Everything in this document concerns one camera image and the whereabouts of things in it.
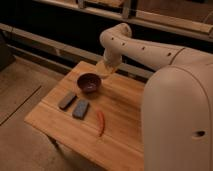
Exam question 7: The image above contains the blue grey sponge block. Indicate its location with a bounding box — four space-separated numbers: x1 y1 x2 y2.
72 99 89 119

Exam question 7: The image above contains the dark grey rectangular block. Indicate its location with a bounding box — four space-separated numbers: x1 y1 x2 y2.
58 92 76 110

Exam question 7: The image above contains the wooden table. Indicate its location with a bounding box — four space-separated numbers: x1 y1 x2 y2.
25 61 144 171

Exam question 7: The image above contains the red chili pepper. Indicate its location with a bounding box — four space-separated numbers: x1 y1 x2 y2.
97 111 105 137

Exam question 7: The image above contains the dark red ceramic bowl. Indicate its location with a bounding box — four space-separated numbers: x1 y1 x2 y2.
77 73 101 93

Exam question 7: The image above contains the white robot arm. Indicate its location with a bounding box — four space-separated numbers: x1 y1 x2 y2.
100 23 213 171

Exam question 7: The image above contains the white ceramic cup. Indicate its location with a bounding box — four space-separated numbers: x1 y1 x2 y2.
96 60 116 79

